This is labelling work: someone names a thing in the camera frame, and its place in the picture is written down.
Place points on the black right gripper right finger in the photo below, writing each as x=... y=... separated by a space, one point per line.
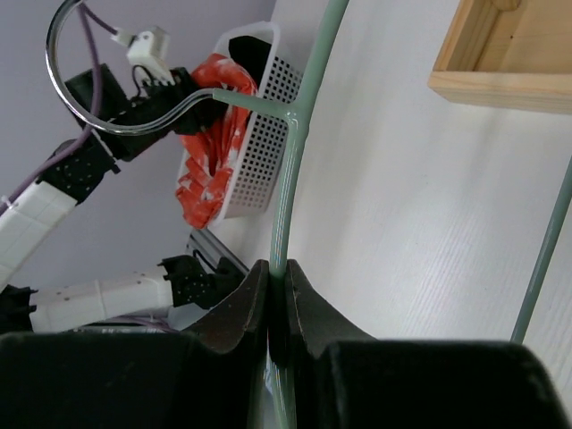
x=345 y=378

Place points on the white perforated plastic basket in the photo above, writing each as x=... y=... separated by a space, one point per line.
x=251 y=185

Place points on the red white trousers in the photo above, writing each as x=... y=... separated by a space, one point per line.
x=213 y=152

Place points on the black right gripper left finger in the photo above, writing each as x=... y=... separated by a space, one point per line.
x=208 y=376

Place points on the wooden clothes rack frame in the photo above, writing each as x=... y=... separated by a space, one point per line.
x=507 y=54

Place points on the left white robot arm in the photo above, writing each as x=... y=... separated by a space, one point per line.
x=96 y=231

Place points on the pale green hanger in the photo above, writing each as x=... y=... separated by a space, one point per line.
x=297 y=115

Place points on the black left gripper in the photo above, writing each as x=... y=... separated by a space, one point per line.
x=162 y=98

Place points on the aluminium mounting rail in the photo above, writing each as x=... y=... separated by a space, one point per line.
x=209 y=249

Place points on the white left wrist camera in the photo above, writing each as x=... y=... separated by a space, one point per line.
x=147 y=48

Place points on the black trousers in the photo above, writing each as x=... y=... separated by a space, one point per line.
x=248 y=46

